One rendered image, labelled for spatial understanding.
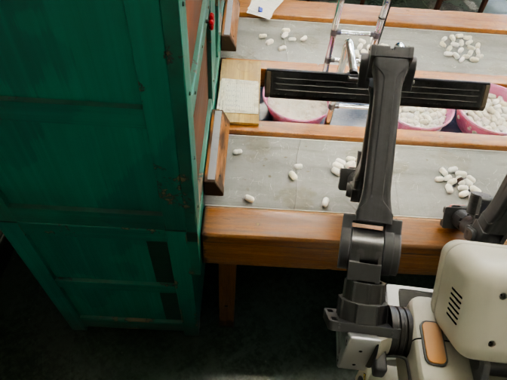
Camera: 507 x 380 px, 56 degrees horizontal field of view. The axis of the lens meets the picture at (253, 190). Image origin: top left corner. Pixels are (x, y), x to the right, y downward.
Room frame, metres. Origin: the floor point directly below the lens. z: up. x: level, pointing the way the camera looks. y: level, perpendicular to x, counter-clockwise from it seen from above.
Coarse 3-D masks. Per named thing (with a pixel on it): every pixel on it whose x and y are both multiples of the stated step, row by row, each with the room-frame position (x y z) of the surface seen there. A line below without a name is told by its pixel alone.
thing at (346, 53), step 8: (344, 48) 1.20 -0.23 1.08; (352, 48) 1.14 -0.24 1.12; (344, 56) 1.19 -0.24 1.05; (352, 56) 1.11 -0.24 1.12; (344, 64) 1.20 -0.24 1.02; (352, 64) 1.07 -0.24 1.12; (352, 72) 1.05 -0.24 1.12; (352, 80) 1.03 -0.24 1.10; (336, 104) 1.20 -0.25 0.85; (344, 104) 1.21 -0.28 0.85; (328, 112) 1.20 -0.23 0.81; (328, 120) 1.19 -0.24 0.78
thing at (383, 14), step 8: (344, 0) 1.44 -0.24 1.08; (384, 0) 1.45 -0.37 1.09; (336, 8) 1.44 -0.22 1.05; (384, 8) 1.44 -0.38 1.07; (336, 16) 1.43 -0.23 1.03; (384, 16) 1.44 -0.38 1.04; (336, 24) 1.43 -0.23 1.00; (376, 24) 1.45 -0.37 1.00; (384, 24) 1.45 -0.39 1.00; (336, 32) 1.44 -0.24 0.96; (344, 32) 1.44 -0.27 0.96; (352, 32) 1.44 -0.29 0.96; (360, 32) 1.45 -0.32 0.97; (368, 32) 1.45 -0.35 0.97; (376, 32) 1.44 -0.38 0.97; (376, 40) 1.44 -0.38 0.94; (328, 48) 1.44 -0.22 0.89; (328, 56) 1.43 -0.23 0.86; (328, 64) 1.44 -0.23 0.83
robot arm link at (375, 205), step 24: (384, 48) 0.74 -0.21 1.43; (408, 48) 0.73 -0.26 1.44; (384, 72) 0.70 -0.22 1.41; (384, 96) 0.66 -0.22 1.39; (384, 120) 0.62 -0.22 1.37; (384, 144) 0.58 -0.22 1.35; (384, 168) 0.54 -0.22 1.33; (384, 192) 0.50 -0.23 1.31; (360, 216) 0.46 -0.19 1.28; (384, 216) 0.46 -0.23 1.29; (384, 240) 0.43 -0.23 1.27; (384, 264) 0.39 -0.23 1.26
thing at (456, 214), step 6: (444, 210) 0.82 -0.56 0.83; (450, 210) 0.82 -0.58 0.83; (456, 210) 0.82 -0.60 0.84; (462, 210) 0.81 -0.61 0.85; (444, 216) 0.80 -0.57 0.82; (450, 216) 0.81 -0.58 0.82; (456, 216) 0.79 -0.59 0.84; (462, 216) 0.78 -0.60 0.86; (444, 222) 0.79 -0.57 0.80; (450, 222) 0.79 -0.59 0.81; (456, 222) 0.77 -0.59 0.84; (456, 228) 0.78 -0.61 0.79
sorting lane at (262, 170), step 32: (256, 160) 1.02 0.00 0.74; (288, 160) 1.03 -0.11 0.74; (320, 160) 1.04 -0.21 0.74; (416, 160) 1.08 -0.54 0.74; (448, 160) 1.10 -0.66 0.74; (480, 160) 1.11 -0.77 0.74; (224, 192) 0.88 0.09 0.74; (256, 192) 0.89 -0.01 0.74; (288, 192) 0.90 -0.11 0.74; (320, 192) 0.91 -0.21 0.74; (416, 192) 0.94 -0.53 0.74
